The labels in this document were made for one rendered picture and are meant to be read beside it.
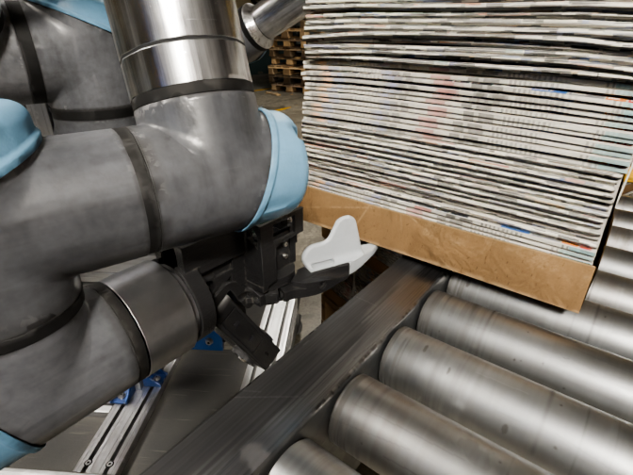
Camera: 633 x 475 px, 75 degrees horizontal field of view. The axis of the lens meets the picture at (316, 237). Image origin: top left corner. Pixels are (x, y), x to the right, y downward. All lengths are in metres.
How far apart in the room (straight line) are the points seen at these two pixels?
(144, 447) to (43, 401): 0.79
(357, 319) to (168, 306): 0.14
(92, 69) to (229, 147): 0.38
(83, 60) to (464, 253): 0.49
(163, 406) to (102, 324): 0.85
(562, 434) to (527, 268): 0.13
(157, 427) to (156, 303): 0.80
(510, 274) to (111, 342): 0.30
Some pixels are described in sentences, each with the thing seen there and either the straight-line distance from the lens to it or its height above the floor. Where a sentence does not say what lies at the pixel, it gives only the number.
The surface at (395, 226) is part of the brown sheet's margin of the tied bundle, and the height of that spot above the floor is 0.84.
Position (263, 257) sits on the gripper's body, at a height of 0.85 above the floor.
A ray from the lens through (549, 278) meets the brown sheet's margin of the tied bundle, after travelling 0.38.
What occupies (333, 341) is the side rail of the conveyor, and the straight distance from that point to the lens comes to 0.32.
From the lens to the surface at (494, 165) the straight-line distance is 0.37.
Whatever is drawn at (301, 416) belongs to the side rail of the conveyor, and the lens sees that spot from 0.27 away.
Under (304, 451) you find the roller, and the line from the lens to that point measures 0.26.
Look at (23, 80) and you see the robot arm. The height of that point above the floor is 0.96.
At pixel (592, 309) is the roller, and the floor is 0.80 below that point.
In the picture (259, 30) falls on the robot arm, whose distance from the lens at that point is 1.15.
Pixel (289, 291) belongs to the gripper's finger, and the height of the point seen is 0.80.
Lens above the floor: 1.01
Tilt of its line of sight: 27 degrees down
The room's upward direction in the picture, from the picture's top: straight up
